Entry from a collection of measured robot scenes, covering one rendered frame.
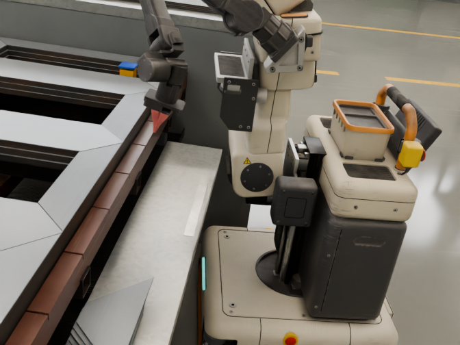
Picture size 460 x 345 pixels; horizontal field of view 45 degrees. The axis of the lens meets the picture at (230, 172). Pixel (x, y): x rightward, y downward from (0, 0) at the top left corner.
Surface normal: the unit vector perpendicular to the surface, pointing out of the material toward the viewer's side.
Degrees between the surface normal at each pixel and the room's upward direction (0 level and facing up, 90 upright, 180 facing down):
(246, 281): 0
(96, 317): 0
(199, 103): 90
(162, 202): 0
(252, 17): 74
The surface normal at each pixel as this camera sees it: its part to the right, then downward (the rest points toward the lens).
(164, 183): 0.11, -0.88
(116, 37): -0.11, 0.45
